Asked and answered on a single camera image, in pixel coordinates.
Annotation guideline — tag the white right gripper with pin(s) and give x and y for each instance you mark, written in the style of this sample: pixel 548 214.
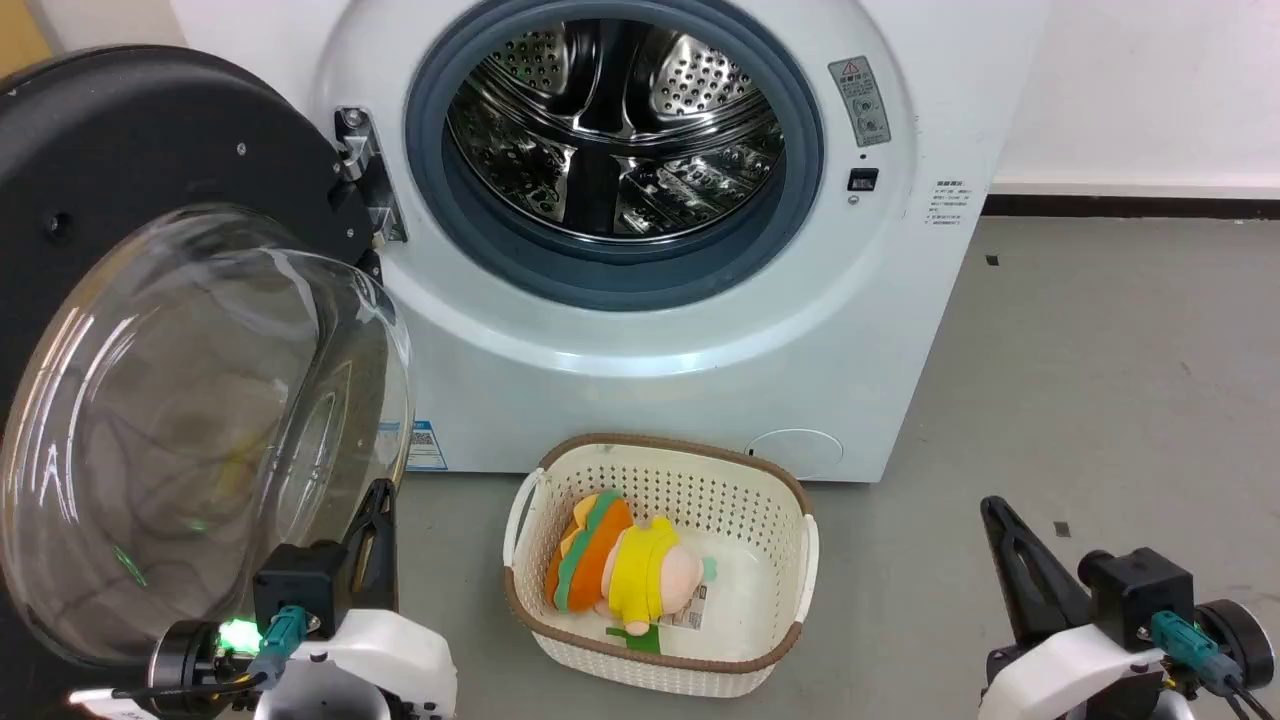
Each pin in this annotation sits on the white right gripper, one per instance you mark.
pixel 1070 680

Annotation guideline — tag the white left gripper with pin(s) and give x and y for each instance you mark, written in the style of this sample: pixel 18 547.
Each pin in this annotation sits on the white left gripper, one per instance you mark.
pixel 390 665

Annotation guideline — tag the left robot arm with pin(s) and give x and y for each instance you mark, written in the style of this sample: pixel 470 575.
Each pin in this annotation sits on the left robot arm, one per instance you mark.
pixel 180 660

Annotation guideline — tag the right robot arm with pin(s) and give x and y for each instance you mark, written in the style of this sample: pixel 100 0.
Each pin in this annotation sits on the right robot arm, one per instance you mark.
pixel 1240 635

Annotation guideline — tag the white front-load washing machine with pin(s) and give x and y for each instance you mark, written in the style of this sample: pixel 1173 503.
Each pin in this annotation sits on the white front-load washing machine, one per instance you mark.
pixel 880 330

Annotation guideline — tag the metal door hinge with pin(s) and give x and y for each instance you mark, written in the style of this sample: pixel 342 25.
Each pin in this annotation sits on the metal door hinge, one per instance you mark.
pixel 375 190

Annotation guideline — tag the washer door with glass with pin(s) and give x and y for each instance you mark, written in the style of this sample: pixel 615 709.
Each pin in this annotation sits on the washer door with glass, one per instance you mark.
pixel 130 130

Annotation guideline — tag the blue and white sticker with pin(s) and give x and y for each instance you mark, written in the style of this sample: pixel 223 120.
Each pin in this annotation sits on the blue and white sticker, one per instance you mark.
pixel 426 446

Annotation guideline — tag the plush doll yellow orange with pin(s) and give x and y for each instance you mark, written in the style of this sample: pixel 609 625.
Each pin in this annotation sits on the plush doll yellow orange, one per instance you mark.
pixel 640 570

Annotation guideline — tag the round drain filter cover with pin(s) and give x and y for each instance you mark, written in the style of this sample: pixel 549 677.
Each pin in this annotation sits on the round drain filter cover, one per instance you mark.
pixel 795 455

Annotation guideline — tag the white doll tag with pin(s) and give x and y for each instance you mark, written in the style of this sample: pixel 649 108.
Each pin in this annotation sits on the white doll tag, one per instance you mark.
pixel 688 608

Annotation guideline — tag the cream laundry basket brown rim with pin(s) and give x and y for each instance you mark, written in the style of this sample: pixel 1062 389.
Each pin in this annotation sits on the cream laundry basket brown rim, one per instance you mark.
pixel 700 485

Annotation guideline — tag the grey warning sticker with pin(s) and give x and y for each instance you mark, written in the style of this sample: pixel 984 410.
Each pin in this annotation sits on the grey warning sticker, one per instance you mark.
pixel 860 100

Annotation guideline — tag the stainless steel washer drum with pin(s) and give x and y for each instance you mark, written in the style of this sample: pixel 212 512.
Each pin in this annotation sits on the stainless steel washer drum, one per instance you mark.
pixel 690 90

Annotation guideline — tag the yellow wooden panel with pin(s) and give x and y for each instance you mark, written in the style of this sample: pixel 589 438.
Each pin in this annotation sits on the yellow wooden panel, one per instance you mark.
pixel 20 35

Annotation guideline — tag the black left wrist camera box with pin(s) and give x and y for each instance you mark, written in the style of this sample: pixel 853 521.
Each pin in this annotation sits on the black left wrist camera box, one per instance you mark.
pixel 300 590

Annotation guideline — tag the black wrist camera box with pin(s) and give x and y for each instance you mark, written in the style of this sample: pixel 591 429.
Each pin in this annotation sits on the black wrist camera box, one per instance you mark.
pixel 300 590
pixel 1140 590

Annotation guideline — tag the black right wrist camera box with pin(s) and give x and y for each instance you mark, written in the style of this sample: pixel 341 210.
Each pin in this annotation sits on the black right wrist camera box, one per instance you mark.
pixel 1140 590

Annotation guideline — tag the dark wall baseboard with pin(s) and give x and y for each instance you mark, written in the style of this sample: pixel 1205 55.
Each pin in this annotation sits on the dark wall baseboard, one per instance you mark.
pixel 1130 206

